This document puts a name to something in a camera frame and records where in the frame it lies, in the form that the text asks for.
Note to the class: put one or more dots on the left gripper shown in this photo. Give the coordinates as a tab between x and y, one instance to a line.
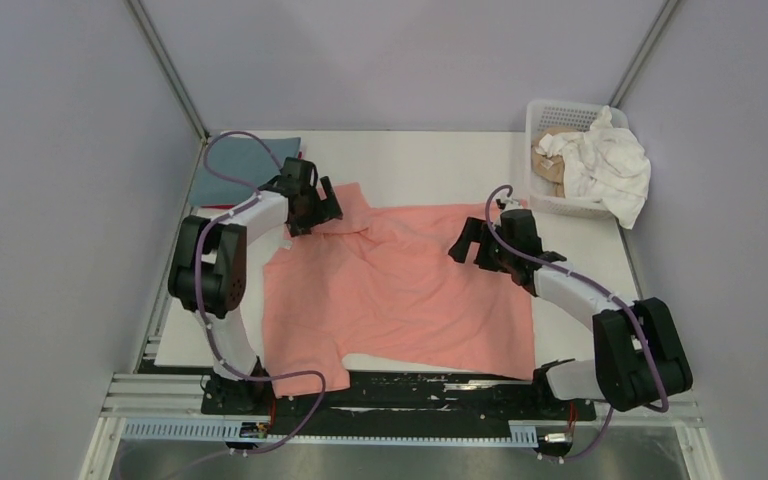
327	210

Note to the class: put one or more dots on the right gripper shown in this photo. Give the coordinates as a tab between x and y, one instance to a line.
475	230

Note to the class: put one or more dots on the salmon pink t-shirt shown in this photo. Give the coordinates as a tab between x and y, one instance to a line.
381	282

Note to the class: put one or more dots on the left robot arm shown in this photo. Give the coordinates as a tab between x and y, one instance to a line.
208	274

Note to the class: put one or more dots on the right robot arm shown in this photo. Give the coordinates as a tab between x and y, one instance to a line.
639	360

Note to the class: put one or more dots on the folded grey-blue t-shirt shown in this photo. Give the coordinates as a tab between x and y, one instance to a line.
235	156

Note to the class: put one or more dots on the beige crumpled t-shirt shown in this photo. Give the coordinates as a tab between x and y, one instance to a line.
549	152

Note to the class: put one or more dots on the white crumpled t-shirt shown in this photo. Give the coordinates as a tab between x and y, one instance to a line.
618	171

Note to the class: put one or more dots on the white plastic laundry basket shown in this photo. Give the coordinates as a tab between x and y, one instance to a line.
584	117

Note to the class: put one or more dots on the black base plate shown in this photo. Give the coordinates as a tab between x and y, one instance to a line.
378	402

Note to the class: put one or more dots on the white slotted cable duct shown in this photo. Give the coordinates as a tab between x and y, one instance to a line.
243	432

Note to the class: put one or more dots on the aluminium frame rail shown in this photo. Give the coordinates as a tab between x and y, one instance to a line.
153	396

